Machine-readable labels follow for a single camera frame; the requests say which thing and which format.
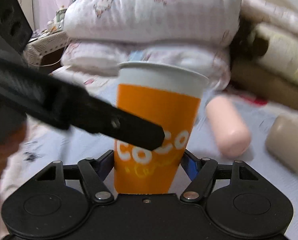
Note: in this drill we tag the pink checkered pillow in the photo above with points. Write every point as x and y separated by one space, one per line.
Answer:
145 21

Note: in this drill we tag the pink cylindrical cup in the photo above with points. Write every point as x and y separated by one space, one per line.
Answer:
230 132

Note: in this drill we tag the orange white paper cup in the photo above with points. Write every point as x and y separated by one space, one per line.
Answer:
169 97

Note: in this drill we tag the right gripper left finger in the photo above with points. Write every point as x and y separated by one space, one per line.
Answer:
93 174

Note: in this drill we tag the black camera box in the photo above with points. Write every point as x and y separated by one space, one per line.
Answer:
15 30

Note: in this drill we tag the pink checkered folded quilt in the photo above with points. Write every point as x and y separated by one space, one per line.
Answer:
104 58

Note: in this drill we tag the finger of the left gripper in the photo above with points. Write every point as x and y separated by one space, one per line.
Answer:
96 116

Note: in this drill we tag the cluttered side table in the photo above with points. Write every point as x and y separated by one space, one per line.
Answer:
47 49

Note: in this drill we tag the beige cup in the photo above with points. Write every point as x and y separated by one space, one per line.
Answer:
282 141

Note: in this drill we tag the grey patterned mat cloth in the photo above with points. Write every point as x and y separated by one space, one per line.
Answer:
46 144

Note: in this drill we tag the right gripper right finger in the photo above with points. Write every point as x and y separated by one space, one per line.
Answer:
201 173

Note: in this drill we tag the brown cream folded blanket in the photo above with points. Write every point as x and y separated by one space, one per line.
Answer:
264 52

